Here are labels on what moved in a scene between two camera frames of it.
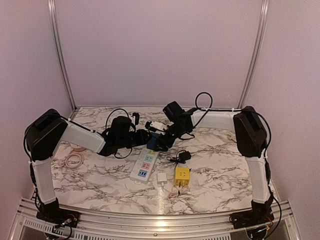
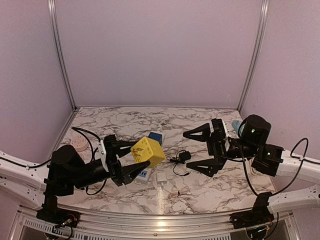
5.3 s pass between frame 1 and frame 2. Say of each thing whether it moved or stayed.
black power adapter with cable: stayed
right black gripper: moved
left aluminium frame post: stayed
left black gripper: moved
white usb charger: stayed
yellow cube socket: moved
